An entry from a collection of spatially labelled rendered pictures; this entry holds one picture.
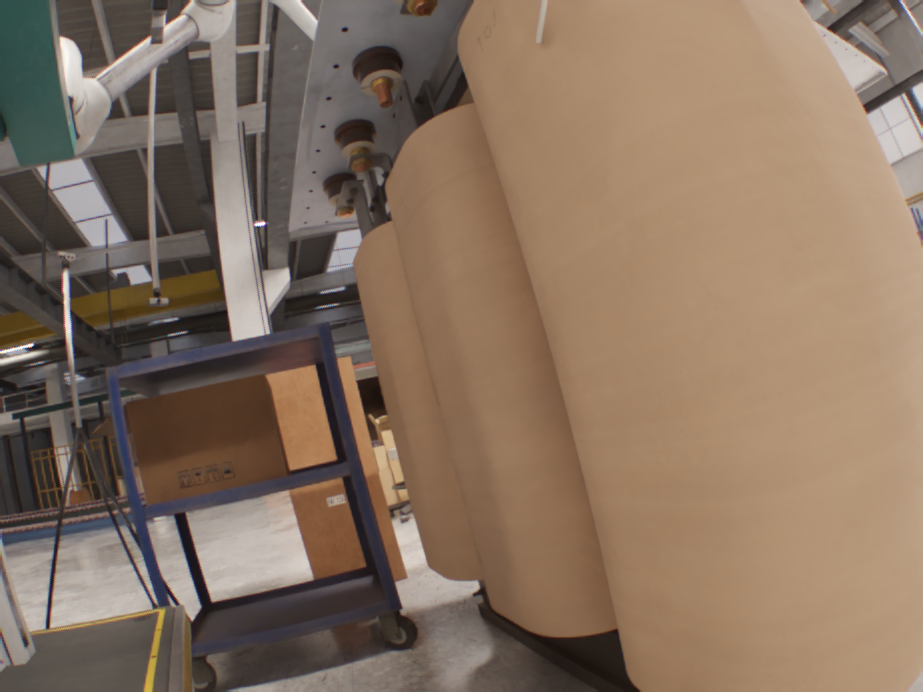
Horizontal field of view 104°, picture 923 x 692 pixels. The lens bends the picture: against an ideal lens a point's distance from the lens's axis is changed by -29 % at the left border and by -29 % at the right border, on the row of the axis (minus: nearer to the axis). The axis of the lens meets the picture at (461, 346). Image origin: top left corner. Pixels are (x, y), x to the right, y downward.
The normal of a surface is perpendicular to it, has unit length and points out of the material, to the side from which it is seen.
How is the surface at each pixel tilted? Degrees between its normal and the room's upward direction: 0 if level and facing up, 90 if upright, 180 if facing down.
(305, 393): 90
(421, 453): 90
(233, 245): 90
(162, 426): 90
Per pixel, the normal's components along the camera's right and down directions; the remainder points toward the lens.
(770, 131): -0.07, -0.11
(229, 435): 0.30, -0.20
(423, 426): -0.52, 0.02
